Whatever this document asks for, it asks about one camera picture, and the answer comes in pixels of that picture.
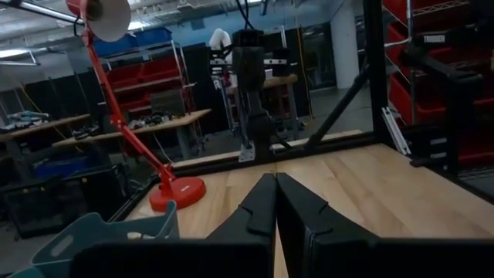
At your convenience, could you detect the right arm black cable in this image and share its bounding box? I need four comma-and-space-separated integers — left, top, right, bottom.
235, 0, 252, 31

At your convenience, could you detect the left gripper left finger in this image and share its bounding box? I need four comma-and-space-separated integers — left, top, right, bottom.
69, 172, 278, 278

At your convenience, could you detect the white rounded machine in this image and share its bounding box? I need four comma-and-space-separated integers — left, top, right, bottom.
208, 28, 234, 65

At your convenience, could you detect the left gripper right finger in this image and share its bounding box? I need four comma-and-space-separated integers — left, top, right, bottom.
276, 171, 494, 278

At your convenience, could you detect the black Trossen labelled stand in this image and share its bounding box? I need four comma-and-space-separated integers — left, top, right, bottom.
399, 22, 494, 179

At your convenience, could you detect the dark teal plastic bin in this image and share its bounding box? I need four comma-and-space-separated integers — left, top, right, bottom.
7, 200, 181, 278

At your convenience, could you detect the red desk lamp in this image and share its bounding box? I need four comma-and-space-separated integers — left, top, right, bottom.
65, 0, 207, 213

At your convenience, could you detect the blue storage bin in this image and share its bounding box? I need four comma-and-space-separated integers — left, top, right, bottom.
33, 154, 100, 180

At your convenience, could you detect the red bin metal shelf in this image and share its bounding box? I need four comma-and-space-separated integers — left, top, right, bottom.
381, 0, 494, 165

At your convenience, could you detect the silver frame bracket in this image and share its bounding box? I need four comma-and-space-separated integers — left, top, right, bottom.
381, 107, 412, 157

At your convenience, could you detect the white Whoppers candy pack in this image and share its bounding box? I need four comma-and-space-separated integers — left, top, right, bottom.
127, 231, 156, 241

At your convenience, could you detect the black computer tower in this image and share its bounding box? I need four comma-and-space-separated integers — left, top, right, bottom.
0, 164, 131, 239

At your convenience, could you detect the wooden workbench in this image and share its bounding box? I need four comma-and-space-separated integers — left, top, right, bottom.
0, 113, 92, 144
51, 108, 213, 160

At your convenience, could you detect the red blue bin shelf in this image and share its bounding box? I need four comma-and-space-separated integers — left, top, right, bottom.
91, 26, 198, 117

